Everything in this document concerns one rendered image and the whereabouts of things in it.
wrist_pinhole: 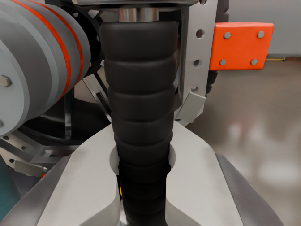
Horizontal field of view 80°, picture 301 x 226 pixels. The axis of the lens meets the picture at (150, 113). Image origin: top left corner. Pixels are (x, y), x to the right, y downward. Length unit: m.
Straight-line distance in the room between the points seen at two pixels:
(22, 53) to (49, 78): 0.04
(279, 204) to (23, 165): 1.18
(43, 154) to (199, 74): 0.39
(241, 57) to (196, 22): 0.09
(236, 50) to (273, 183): 1.13
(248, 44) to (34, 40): 0.29
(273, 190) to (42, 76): 1.28
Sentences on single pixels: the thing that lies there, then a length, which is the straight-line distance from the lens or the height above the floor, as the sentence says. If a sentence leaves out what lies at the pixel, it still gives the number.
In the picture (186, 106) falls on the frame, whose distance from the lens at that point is 0.33.
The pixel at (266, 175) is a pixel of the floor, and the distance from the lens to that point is 1.41.
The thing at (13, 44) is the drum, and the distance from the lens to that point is 0.20.
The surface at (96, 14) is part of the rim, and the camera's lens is 0.42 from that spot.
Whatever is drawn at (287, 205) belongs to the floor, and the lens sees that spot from 1.30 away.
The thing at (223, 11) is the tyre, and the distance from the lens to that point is 0.40.
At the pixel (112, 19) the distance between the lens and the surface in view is 0.82.
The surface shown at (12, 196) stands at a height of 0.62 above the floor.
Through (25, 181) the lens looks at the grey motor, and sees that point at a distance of 0.79.
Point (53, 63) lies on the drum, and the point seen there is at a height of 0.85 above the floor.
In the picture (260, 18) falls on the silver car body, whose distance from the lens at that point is 0.85.
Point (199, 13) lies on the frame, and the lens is 0.31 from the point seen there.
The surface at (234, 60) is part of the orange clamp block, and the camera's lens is 0.33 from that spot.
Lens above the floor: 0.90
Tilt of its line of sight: 28 degrees down
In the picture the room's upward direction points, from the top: 1 degrees counter-clockwise
